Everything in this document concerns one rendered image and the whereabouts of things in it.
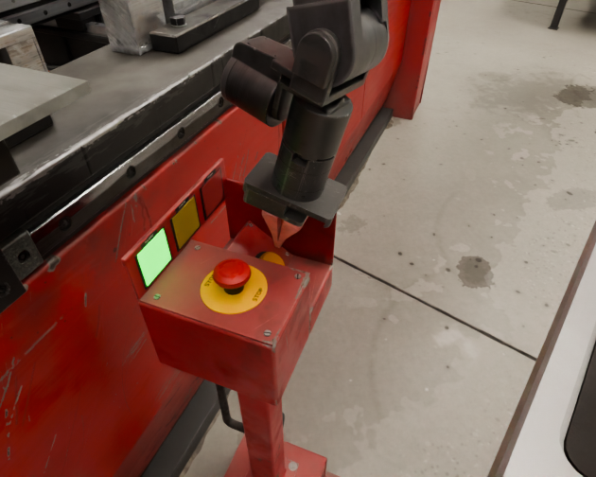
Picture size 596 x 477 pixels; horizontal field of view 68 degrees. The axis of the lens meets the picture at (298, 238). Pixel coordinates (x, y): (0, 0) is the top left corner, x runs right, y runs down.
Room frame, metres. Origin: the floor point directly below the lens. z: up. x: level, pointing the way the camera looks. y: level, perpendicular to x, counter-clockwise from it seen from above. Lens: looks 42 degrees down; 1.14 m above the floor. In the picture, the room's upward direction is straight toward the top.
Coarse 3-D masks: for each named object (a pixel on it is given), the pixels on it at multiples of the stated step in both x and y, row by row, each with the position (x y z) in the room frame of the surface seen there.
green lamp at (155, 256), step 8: (160, 232) 0.35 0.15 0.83; (152, 240) 0.34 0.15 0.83; (160, 240) 0.35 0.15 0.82; (144, 248) 0.33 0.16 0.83; (152, 248) 0.34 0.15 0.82; (160, 248) 0.35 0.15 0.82; (144, 256) 0.33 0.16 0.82; (152, 256) 0.34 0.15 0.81; (160, 256) 0.34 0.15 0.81; (168, 256) 0.36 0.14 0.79; (144, 264) 0.32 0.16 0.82; (152, 264) 0.33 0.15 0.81; (160, 264) 0.34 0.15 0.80; (144, 272) 0.32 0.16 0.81; (152, 272) 0.33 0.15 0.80
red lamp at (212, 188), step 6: (216, 174) 0.46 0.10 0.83; (210, 180) 0.45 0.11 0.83; (216, 180) 0.46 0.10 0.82; (204, 186) 0.44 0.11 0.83; (210, 186) 0.45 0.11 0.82; (216, 186) 0.46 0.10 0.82; (204, 192) 0.44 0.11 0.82; (210, 192) 0.45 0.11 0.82; (216, 192) 0.46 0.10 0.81; (222, 192) 0.47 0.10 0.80; (204, 198) 0.44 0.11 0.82; (210, 198) 0.45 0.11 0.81; (216, 198) 0.46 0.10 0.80; (222, 198) 0.47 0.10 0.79; (204, 204) 0.43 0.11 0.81; (210, 204) 0.44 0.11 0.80; (216, 204) 0.46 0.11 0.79; (210, 210) 0.44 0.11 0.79
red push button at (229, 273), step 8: (224, 264) 0.33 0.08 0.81; (232, 264) 0.33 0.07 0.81; (240, 264) 0.33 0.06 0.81; (216, 272) 0.32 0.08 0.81; (224, 272) 0.32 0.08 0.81; (232, 272) 0.32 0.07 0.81; (240, 272) 0.32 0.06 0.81; (248, 272) 0.32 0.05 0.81; (216, 280) 0.31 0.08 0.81; (224, 280) 0.31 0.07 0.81; (232, 280) 0.31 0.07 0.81; (240, 280) 0.31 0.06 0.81; (224, 288) 0.31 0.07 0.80; (232, 288) 0.30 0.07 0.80; (240, 288) 0.32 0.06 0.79
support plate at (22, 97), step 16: (0, 64) 0.38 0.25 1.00; (0, 80) 0.34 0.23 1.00; (16, 80) 0.34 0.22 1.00; (32, 80) 0.34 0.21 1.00; (48, 80) 0.34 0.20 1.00; (64, 80) 0.34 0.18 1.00; (80, 80) 0.34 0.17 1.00; (0, 96) 0.31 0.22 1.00; (16, 96) 0.31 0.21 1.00; (32, 96) 0.31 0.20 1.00; (48, 96) 0.31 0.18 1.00; (64, 96) 0.32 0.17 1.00; (80, 96) 0.33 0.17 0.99; (0, 112) 0.29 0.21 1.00; (16, 112) 0.29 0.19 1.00; (32, 112) 0.29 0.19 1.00; (48, 112) 0.30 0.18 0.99; (0, 128) 0.27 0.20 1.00; (16, 128) 0.28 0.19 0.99
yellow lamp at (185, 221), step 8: (192, 200) 0.41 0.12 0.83; (184, 208) 0.40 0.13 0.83; (192, 208) 0.41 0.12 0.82; (176, 216) 0.38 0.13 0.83; (184, 216) 0.40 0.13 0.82; (192, 216) 0.41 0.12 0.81; (176, 224) 0.38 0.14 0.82; (184, 224) 0.39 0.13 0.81; (192, 224) 0.40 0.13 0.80; (176, 232) 0.38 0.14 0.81; (184, 232) 0.39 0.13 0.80; (192, 232) 0.40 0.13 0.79; (184, 240) 0.39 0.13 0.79
